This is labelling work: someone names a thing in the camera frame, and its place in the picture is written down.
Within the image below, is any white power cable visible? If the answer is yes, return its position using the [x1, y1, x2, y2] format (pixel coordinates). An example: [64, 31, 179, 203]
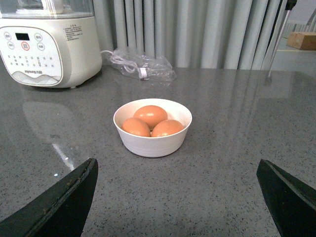
[100, 50, 149, 80]

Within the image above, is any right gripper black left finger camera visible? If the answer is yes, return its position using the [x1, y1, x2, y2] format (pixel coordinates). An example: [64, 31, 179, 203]
[0, 158, 98, 237]

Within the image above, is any white soy milk maker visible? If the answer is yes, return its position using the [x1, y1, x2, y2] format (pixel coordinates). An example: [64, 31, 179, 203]
[0, 0, 102, 88]

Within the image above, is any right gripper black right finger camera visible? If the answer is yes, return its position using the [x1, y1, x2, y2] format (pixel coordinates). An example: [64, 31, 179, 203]
[256, 159, 316, 237]

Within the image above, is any white bowl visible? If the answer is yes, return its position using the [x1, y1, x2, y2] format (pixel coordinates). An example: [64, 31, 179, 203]
[113, 98, 192, 158]

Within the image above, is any clear plastic bag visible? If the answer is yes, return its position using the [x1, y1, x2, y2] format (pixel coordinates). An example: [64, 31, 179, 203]
[101, 47, 176, 82]

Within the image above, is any metal stand pole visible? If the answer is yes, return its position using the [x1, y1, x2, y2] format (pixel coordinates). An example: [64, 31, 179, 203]
[267, 0, 297, 79]

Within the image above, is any brown egg in bowl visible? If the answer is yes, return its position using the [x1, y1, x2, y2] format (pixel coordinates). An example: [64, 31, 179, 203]
[133, 105, 168, 130]
[151, 119, 184, 137]
[121, 118, 151, 137]

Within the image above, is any cardboard box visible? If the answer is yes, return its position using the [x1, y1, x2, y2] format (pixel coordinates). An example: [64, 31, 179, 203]
[286, 32, 316, 50]

